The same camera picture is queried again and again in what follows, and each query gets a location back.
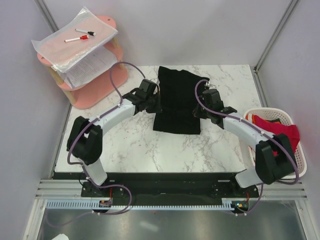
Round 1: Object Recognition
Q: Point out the black t shirt blue logo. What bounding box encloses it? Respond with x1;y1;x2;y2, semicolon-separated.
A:
153;66;210;135

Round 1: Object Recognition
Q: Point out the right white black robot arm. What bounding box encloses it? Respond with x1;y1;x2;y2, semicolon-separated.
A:
194;89;299;197

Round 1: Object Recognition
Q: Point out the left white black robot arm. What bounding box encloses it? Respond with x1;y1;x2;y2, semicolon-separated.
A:
67;79;162;197

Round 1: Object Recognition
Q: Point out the printed paper stack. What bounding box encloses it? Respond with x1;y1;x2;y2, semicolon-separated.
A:
57;46;117;89

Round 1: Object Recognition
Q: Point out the pink three tier shelf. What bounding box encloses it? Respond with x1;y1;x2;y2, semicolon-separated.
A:
37;15;128;110

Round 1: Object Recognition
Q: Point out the orange t shirt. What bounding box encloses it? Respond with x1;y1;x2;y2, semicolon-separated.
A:
245;113;257;124

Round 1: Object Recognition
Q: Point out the dark green t shirt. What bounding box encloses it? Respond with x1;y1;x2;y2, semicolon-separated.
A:
268;118;282;124

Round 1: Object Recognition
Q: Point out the white plastic laundry basket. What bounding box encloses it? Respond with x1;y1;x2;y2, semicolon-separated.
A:
243;107;307;178

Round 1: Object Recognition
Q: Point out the purple pen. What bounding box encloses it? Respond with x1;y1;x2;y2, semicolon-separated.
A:
64;75;75;89

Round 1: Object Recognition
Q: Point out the black cap whiteboard marker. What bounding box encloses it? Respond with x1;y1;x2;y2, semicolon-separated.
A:
75;28;97;36

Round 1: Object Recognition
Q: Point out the magenta t shirt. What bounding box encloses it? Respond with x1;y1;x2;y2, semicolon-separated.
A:
255;115;300;153

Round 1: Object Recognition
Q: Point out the red cap whiteboard marker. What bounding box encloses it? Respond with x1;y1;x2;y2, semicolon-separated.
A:
64;34;90;43

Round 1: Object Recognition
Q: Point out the plastic sleeve with pink paper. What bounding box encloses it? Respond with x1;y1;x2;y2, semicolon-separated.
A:
31;7;118;73

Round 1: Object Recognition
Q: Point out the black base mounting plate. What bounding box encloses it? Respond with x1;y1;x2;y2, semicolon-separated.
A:
51;171;258;206

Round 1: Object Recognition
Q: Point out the white paper scrap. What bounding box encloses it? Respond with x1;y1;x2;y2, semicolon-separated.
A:
51;233;69;240

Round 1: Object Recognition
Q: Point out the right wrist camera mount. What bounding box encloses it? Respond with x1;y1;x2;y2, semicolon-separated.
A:
205;81;217;89

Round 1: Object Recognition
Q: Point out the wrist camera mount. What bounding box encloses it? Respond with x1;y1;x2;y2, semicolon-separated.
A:
151;78;160;85
205;81;217;89

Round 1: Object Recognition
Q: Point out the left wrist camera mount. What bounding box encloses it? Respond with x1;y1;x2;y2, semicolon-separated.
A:
151;78;160;85

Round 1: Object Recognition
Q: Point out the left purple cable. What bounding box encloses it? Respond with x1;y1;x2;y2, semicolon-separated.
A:
44;61;148;228

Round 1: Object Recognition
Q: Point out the white slotted cable duct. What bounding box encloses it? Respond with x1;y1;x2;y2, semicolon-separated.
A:
46;199;245;211

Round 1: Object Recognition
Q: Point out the aluminium frame rail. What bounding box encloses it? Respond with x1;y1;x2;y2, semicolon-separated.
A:
36;179;307;201

